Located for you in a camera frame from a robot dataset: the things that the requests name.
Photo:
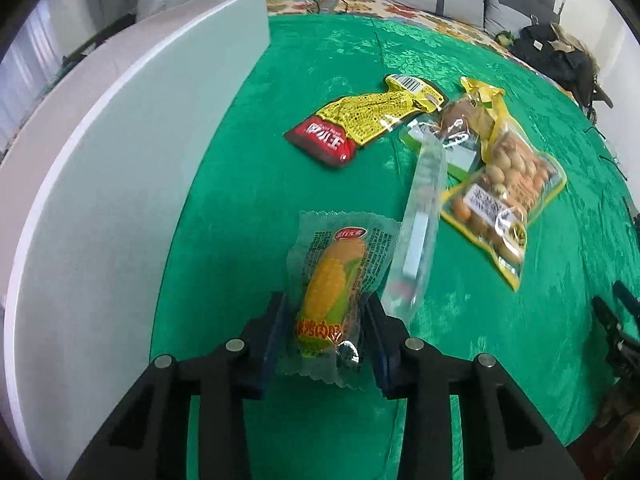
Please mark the green patterned tablecloth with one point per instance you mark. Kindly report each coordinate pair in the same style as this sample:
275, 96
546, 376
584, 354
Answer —
310, 200

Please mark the clear long snack packet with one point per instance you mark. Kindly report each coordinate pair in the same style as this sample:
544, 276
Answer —
417, 225

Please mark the plain yellow snack packet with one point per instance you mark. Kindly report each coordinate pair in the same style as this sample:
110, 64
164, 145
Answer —
482, 95

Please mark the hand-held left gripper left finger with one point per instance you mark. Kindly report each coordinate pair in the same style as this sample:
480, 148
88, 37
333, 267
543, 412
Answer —
267, 355

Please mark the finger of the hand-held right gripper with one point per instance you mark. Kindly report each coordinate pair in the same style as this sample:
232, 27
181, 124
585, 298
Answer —
629, 302
607, 320

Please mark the black bag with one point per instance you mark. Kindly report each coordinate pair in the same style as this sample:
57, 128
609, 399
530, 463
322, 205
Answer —
555, 55

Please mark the corn sausage packet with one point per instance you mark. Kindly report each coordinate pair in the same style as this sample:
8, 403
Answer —
332, 285

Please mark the small green bundle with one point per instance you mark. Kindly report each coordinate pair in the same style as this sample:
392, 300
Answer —
505, 38

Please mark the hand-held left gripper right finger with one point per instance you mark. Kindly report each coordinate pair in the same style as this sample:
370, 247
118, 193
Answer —
382, 370

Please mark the yellow-edged peanut packet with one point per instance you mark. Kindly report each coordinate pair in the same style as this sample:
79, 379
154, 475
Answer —
510, 180

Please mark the clear green-label snack packet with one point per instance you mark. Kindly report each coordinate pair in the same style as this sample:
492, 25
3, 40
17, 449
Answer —
452, 125

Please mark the sheer white curtain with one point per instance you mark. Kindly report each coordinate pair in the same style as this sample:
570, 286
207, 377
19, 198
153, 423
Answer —
22, 65

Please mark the white cardboard box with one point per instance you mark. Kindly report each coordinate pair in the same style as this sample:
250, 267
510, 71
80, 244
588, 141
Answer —
110, 170

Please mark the yellow red-ended snack packet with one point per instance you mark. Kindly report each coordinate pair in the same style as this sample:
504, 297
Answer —
350, 120

